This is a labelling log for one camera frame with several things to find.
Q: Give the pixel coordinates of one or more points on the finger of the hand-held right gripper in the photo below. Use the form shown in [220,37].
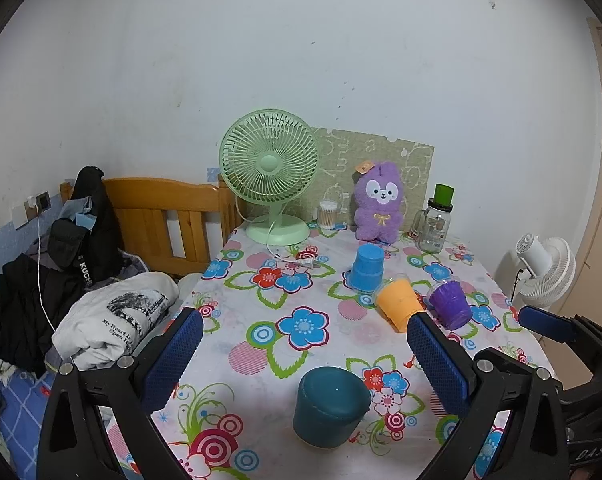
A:
[543,322]

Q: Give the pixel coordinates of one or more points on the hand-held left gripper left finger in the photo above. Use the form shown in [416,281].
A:
[173,360]

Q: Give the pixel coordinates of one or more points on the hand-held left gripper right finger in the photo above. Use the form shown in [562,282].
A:
[441,362]

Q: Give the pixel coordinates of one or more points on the dark teal cup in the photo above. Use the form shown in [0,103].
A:
[331,405]

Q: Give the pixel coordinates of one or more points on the purple cup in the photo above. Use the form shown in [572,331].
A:
[451,305]

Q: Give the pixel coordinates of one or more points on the orange cup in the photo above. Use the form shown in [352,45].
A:
[398,305]

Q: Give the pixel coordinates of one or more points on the blue cup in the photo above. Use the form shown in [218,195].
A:
[367,267]

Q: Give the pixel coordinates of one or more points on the white standing fan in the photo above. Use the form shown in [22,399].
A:
[548,272]

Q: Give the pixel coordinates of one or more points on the folded white t-shirt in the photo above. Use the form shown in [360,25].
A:
[116,317]

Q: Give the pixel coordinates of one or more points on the floral tablecloth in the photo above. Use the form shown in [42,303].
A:
[261,330]

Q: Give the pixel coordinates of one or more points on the glass bottle with green lid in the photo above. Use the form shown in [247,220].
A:
[435,227]

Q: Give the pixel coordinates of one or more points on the wooden bed headboard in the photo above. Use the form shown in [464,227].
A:
[146,205]

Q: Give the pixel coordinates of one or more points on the blue checked bedsheet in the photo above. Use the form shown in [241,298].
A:
[23,410]

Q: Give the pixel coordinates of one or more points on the black jacket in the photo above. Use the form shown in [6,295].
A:
[21,305]

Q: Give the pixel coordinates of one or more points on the purple plush toy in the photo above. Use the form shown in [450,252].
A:
[379,205]

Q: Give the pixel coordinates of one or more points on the clear cotton swab jar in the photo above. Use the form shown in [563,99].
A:
[327,216]

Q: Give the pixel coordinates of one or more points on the beige patterned board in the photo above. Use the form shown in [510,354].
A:
[411,160]

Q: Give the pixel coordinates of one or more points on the green desk fan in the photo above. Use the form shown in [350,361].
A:
[269,170]

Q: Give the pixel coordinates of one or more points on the white wall socket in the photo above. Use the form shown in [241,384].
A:
[31,210]

